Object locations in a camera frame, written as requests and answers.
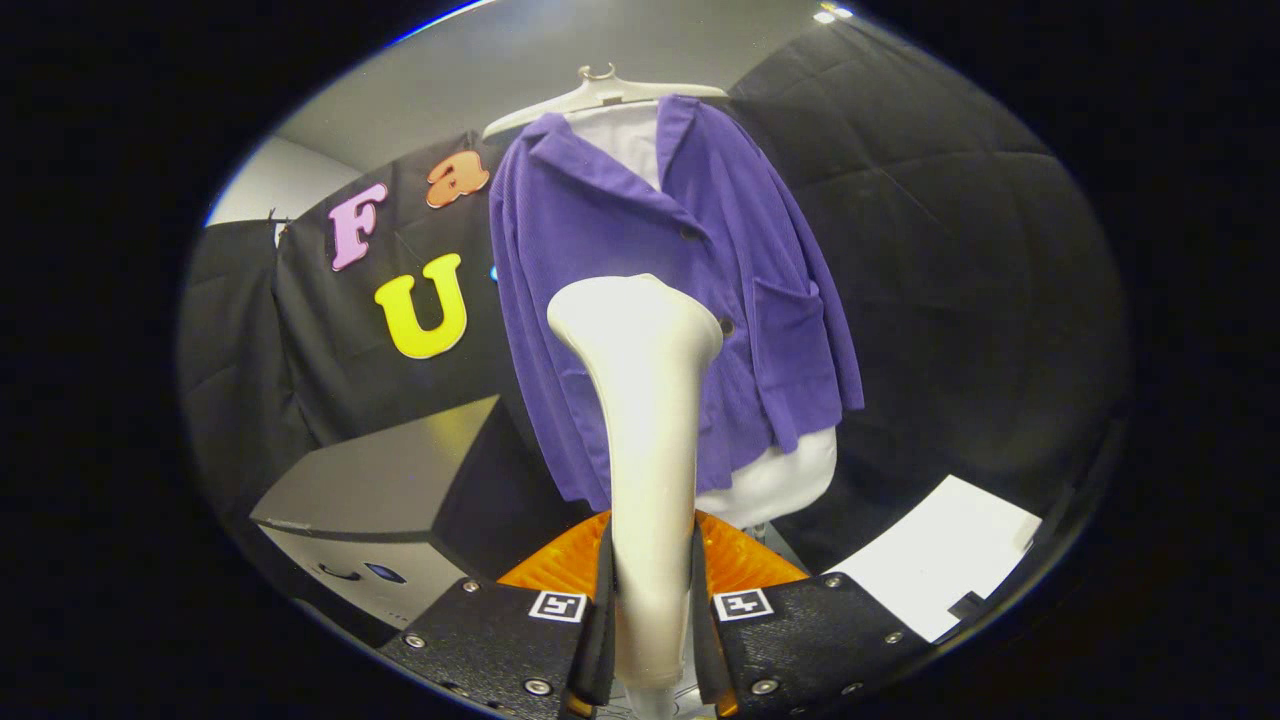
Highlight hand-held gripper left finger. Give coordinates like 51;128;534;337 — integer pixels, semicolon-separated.
378;510;619;720

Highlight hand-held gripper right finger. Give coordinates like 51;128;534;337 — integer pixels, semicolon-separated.
693;510;936;720

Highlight white garment steamer head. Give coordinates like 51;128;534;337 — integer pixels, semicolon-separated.
546;273;725;691

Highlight purple jacket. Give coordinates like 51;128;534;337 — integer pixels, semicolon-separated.
488;95;866;513

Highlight white clothes hanger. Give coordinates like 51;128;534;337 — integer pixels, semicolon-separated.
482;63;731;141

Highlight white mannequin torso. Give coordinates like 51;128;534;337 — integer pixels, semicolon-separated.
565;100;839;531

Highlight white floor sheet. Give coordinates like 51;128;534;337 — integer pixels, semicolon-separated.
825;475;1043;643

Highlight grey cabinet with dark top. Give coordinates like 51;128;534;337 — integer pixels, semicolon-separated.
250;395;591;631

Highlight black backdrop cloth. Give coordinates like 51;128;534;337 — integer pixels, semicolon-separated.
178;15;1133;601

